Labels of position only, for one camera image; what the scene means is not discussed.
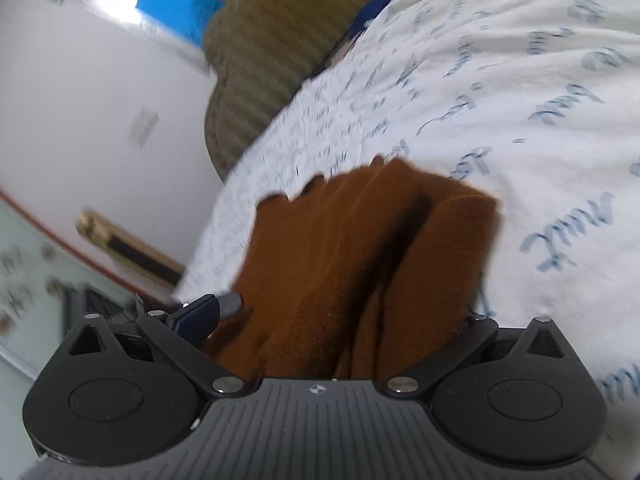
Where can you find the white bedsheet with blue script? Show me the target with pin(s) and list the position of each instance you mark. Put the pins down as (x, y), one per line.
(535, 102)

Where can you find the frosted glass door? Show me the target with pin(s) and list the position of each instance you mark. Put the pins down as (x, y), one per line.
(35, 272)

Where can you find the olive green upholstered headboard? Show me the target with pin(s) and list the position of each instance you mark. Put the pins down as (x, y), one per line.
(261, 52)

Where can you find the dark blue garment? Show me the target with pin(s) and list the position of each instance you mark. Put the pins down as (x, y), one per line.
(365, 16)

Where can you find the brown knit sweater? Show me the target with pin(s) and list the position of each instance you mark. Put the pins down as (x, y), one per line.
(358, 276)

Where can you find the gold tower fan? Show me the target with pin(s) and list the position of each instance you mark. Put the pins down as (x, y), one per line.
(128, 250)

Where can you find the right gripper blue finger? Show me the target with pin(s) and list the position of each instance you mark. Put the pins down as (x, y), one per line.
(196, 321)

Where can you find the white double wall socket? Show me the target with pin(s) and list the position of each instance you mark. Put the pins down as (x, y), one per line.
(142, 127)

